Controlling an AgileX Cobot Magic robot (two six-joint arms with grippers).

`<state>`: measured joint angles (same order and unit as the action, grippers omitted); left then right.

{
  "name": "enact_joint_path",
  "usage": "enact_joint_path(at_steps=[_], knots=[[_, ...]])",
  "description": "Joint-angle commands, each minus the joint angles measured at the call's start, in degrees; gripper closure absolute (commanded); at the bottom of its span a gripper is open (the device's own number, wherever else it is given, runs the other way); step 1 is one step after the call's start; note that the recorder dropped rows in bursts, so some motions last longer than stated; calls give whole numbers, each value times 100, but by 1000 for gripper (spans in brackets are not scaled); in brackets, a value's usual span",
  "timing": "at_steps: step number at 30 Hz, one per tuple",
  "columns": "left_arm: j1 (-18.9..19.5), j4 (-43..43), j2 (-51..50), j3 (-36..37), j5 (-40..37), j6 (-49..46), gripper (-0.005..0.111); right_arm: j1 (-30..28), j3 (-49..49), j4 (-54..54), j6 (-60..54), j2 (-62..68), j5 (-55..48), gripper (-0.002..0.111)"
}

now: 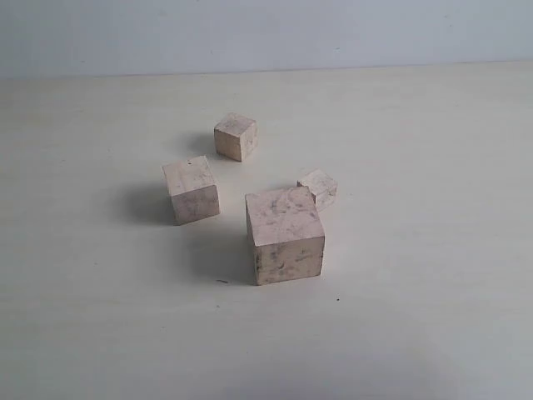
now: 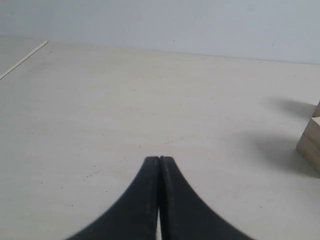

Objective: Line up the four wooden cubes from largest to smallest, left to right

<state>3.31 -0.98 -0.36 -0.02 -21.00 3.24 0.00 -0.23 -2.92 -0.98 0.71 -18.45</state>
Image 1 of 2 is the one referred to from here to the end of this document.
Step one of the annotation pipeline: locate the smallest wooden cube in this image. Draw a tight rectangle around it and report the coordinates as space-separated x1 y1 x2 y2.
296 169 338 211

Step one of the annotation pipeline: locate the third largest wooden cube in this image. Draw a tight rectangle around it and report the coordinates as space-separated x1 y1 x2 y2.
214 112 257 162

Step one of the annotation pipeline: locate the second largest wooden cube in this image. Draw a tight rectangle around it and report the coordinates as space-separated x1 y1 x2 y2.
162 155 221 225

